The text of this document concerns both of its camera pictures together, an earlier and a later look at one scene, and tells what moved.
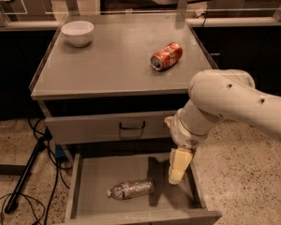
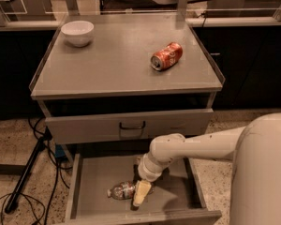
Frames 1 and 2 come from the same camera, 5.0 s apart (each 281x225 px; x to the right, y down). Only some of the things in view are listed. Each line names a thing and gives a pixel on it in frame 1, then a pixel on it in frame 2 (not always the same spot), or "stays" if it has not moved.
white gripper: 186,137 → 147,172
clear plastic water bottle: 132,188 stays
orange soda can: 169,56 stays
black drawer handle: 136,127 stays
